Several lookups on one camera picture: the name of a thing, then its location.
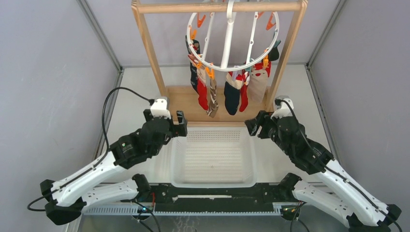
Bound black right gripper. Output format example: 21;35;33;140
244;110;291;155

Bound beige reindeer sock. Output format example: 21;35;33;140
248;61;271;103

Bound brown striped sock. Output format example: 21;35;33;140
205;67;219;118

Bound navy sock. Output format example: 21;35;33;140
224;72;243;116

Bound white perforated plastic basket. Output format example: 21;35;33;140
170;127;257;189

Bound red sock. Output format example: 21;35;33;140
239;70;250;112
197;66;208;111

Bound white round clip hanger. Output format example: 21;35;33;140
185;0;280;72

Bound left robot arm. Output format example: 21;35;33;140
40;109;188;225

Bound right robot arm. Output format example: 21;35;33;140
245;111;403;232

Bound wooden hanger stand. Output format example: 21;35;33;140
131;0;308;127

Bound dark printed sock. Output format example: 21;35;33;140
190;39;201;93

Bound dark green sock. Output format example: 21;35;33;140
268;40;281;61

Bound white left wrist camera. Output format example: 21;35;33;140
150;97;171;119

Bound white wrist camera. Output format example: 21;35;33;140
150;97;171;119
271;95;294;119

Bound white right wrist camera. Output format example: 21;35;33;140
271;95;294;119

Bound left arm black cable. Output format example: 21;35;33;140
27;87;156;212

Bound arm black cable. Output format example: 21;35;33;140
276;98;403;232
27;87;156;212

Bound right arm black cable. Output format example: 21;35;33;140
276;98;403;232

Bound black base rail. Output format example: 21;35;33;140
138;183;300;214

